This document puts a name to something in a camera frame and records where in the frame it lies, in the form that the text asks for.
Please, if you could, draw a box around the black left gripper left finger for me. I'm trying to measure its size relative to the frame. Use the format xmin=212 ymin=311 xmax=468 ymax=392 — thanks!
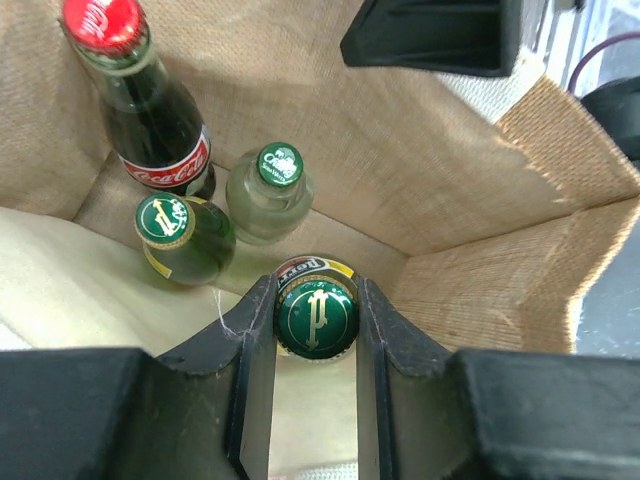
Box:
xmin=1 ymin=276 xmax=277 ymax=479

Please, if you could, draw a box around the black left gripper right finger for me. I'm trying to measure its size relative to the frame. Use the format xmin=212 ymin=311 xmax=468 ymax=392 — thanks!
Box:
xmin=356 ymin=279 xmax=639 ymax=479

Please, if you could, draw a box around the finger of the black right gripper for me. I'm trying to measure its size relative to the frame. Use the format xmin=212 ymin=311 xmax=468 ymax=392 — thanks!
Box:
xmin=340 ymin=0 xmax=522 ymax=78

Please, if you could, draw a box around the green Perrier bottle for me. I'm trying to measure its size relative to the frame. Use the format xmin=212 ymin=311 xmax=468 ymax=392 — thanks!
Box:
xmin=274 ymin=254 xmax=359 ymax=362

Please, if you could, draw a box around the brown canvas tote bag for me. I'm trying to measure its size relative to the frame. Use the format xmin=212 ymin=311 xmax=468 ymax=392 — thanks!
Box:
xmin=1 ymin=1 xmax=639 ymax=479

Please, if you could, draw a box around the clear Chang soda bottle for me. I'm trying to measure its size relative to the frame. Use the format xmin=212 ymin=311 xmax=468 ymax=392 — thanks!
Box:
xmin=225 ymin=142 xmax=315 ymax=245

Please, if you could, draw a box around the Coca-Cola glass bottle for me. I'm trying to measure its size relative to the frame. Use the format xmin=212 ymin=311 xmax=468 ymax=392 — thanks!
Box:
xmin=61 ymin=0 xmax=217 ymax=200

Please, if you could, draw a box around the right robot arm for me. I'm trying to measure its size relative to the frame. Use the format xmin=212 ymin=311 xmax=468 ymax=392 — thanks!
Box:
xmin=340 ymin=1 xmax=639 ymax=165

